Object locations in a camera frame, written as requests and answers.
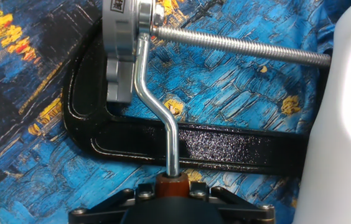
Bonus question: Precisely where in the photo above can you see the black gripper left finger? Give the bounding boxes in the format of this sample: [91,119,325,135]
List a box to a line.
[68,182,157,224]

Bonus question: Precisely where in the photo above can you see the metal lever with red knob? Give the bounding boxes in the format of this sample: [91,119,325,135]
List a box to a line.
[62,18,332,178]

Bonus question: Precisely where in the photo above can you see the white plastic jug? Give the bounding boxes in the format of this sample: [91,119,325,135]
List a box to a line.
[292,0,351,224]

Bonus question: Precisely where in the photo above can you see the blue starry painting cloth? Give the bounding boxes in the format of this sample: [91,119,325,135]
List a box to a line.
[0,0,351,224]

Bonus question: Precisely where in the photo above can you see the silver ratchet clamp head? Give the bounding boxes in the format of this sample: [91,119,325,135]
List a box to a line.
[101,0,166,104]

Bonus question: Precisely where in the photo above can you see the chrome lever with brown handle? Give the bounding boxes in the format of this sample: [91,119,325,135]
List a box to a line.
[133,32,191,198]

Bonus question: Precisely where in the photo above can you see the threaded silver clamp rod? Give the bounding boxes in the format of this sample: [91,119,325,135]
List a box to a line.
[150,25,332,68]

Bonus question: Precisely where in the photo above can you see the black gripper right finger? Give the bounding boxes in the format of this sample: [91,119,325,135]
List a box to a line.
[189,182,276,224]

